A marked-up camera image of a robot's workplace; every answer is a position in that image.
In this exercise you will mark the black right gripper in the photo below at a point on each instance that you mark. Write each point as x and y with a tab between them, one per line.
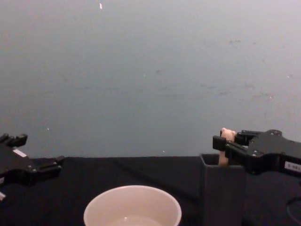
270	146

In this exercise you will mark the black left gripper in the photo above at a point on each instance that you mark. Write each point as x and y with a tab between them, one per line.
16	167

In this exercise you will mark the cream plastic utensil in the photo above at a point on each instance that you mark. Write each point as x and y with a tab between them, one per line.
227	135

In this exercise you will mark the dark grey square holder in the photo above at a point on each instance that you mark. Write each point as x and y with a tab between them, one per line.
223	193

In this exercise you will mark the black table cloth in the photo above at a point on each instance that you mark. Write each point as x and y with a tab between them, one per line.
117	171

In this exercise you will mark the white round bowl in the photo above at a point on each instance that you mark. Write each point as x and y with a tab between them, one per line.
131	200

